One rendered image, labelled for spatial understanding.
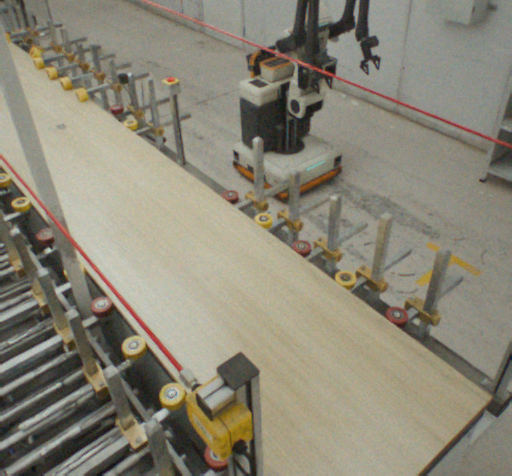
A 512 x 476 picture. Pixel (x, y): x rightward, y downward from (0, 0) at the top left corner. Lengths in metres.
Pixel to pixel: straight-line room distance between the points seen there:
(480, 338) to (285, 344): 1.62
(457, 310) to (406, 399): 1.63
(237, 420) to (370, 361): 1.19
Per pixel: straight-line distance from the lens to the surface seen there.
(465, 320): 3.28
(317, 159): 3.96
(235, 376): 0.64
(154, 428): 1.38
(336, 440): 1.64
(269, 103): 3.85
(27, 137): 1.73
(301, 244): 2.18
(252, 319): 1.90
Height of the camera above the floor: 2.33
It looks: 38 degrees down
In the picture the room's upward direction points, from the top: 2 degrees counter-clockwise
